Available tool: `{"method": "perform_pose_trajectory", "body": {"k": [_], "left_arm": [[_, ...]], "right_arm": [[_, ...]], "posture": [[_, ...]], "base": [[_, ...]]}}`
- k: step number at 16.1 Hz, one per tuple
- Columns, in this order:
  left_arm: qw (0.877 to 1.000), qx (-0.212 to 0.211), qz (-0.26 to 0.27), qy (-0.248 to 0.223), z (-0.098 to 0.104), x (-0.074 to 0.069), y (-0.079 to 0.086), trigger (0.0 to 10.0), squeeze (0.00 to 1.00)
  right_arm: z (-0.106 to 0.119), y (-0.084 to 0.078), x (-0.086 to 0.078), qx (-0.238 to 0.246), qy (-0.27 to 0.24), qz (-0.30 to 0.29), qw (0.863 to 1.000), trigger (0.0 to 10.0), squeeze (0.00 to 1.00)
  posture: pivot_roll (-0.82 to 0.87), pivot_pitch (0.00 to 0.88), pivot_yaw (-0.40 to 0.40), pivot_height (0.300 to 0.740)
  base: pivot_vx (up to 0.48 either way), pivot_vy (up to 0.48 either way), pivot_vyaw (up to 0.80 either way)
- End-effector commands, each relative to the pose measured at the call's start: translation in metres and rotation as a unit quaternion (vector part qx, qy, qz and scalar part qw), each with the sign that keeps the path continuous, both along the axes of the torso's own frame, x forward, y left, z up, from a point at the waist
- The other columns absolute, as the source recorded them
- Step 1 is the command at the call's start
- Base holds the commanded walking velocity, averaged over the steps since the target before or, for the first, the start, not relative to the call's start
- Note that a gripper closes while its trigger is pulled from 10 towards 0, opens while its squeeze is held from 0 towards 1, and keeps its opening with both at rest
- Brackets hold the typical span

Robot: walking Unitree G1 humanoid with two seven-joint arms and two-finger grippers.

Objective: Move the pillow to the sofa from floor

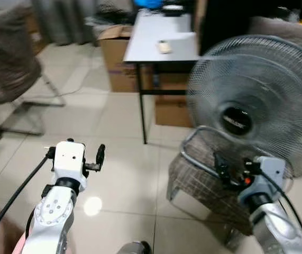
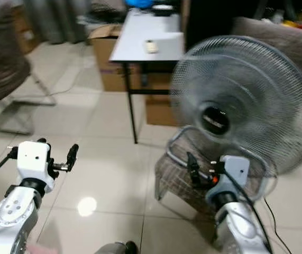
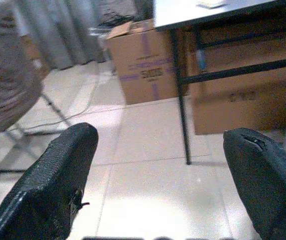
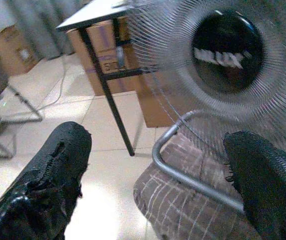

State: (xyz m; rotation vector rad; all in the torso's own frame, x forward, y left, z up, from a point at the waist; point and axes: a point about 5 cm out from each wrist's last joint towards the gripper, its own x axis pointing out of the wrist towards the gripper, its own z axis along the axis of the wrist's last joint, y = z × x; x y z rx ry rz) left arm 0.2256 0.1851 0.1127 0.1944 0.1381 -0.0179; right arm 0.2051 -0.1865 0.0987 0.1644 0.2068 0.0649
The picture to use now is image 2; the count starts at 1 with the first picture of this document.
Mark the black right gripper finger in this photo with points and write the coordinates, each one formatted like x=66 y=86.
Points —
x=217 y=168
x=194 y=168

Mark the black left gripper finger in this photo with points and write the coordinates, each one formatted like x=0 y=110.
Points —
x=41 y=141
x=73 y=154

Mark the plaid cushioned metal stool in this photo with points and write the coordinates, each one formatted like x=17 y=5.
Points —
x=177 y=180

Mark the open cardboard box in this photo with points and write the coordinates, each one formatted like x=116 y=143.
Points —
x=106 y=61

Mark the grey robot foot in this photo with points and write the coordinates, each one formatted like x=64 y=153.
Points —
x=116 y=247

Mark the brown wooden cabinet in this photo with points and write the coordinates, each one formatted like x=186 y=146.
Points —
x=25 y=29

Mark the grey ribbed radiator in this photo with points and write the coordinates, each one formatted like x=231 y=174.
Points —
x=50 y=18

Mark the small white remote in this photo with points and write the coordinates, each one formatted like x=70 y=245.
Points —
x=151 y=46

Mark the white table with black legs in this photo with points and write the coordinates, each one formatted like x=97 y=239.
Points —
x=140 y=32

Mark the grey brown armchair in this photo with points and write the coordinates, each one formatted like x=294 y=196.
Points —
x=277 y=39

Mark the black cabinet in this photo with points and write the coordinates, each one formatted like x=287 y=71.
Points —
x=214 y=21

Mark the small black tabletop object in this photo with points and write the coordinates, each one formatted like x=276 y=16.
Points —
x=164 y=8

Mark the blue round object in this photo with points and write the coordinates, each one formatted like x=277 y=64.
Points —
x=139 y=3

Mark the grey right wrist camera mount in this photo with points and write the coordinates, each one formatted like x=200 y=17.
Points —
x=236 y=172

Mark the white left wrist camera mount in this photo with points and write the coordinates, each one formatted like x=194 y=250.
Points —
x=31 y=161

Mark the brown metal frame chair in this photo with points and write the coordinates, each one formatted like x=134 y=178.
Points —
x=0 y=58

